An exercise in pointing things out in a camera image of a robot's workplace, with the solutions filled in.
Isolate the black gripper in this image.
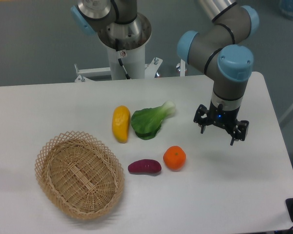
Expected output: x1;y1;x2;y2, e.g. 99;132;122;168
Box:
193;102;249;146

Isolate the orange fruit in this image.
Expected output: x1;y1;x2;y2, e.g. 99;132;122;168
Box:
163;146;187;171

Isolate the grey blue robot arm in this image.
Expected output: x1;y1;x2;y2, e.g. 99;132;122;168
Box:
71;0;259;141

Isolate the green bok choy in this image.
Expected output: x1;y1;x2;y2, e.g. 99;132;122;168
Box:
130;100;176;140

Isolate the purple sweet potato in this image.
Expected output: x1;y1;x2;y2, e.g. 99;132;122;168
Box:
127;159;162;174

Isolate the yellow mango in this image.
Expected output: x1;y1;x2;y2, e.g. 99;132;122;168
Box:
112;105;130;143

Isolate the blue object top right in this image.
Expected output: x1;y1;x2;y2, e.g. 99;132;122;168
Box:
279;0;293;20

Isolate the woven wicker basket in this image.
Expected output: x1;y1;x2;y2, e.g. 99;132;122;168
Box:
35;131;125;220

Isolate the black cable on pedestal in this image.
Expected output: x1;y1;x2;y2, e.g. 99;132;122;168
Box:
115;38;132;80

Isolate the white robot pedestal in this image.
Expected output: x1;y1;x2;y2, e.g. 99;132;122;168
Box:
74;13;188;82

